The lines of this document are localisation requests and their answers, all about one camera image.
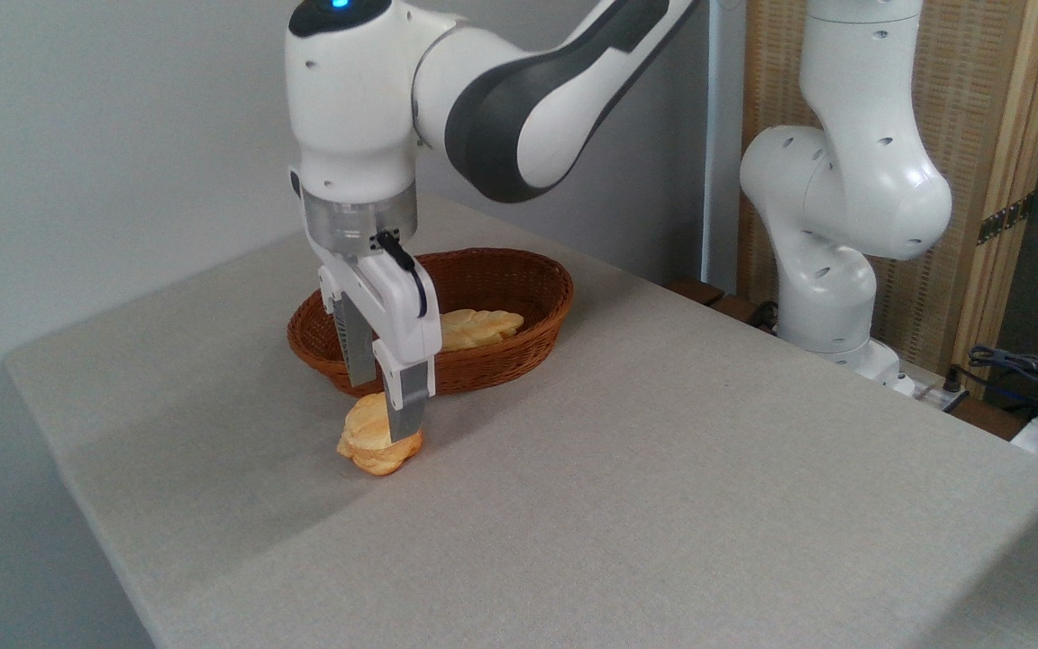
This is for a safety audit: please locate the long braided bread loaf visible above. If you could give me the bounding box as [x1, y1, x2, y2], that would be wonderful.
[440, 309, 525, 353]

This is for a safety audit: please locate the woven wooden folding screen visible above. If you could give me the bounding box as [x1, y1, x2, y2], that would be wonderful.
[738, 0, 1038, 398]

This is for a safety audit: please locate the brass screen hinge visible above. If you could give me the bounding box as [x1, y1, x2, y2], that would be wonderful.
[977, 193, 1035, 246]

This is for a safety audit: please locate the gripper finger with grey tip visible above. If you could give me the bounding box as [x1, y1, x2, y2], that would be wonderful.
[374, 339, 438, 443]

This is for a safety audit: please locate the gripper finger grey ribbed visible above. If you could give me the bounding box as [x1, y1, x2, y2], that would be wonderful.
[320, 287, 378, 388]

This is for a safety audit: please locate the blue and black cable bundle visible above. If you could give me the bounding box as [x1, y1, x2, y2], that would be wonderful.
[956, 345, 1038, 425]

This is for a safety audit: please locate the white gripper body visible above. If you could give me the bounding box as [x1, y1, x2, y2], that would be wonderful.
[315, 240, 444, 366]

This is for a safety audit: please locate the brown wicker oval basket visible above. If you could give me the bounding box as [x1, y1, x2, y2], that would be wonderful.
[287, 248, 574, 400]

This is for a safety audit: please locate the round layered bread roll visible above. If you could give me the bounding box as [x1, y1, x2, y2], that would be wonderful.
[337, 391, 424, 477]

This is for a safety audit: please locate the white vertical pole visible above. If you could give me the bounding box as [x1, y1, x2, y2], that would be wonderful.
[702, 0, 747, 294]

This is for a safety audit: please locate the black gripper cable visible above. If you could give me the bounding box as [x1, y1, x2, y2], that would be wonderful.
[373, 232, 431, 319]

